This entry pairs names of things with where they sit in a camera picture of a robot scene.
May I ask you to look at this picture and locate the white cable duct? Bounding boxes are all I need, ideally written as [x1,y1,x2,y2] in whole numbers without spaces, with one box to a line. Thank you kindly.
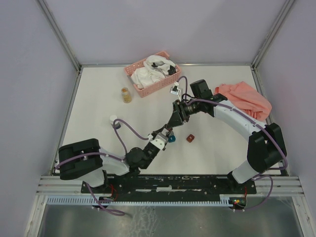
[46,196,233,207]

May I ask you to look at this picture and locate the teal pill box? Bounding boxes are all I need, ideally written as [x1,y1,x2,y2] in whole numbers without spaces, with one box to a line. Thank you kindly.
[168,135,176,143]

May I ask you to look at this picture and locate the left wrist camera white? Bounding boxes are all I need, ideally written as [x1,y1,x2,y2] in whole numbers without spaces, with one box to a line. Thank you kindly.
[150,133,168,150]

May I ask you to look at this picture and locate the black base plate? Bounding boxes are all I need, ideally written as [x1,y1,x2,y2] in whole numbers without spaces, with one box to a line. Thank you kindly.
[91,174,257,202]

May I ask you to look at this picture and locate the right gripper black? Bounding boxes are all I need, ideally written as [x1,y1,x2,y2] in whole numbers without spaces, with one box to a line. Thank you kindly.
[166,98,201,129]

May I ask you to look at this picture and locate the pink shirt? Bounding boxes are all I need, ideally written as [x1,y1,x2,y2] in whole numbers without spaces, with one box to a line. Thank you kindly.
[215,81,272,121]

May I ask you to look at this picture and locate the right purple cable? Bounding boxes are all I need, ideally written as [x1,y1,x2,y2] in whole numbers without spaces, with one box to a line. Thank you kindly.
[177,76,289,212]

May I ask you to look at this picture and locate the glass pill bottle yellow pills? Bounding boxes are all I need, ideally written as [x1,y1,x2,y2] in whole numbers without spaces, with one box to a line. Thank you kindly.
[121,87,132,103]

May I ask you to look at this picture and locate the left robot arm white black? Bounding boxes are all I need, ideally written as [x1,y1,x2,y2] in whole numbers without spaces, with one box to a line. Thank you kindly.
[55,126,173,193]

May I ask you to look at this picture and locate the white cloth in basket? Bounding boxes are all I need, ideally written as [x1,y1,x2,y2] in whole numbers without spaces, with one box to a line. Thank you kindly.
[131,55,179,89]

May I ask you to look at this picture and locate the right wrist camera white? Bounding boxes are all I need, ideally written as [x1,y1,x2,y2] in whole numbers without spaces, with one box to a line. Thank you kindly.
[170,81,182,100]

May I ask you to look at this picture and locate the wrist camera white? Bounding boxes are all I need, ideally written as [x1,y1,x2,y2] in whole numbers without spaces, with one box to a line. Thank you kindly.
[170,81,182,100]
[150,133,168,150]

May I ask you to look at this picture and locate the white bottle cap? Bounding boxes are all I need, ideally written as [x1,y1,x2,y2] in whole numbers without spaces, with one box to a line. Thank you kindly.
[110,115,121,129]

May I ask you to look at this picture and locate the red pill box right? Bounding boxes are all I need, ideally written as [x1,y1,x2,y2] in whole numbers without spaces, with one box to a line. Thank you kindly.
[186,134,195,143]

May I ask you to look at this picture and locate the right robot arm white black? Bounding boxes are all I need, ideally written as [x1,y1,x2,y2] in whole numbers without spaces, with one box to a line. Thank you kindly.
[166,79,287,193]

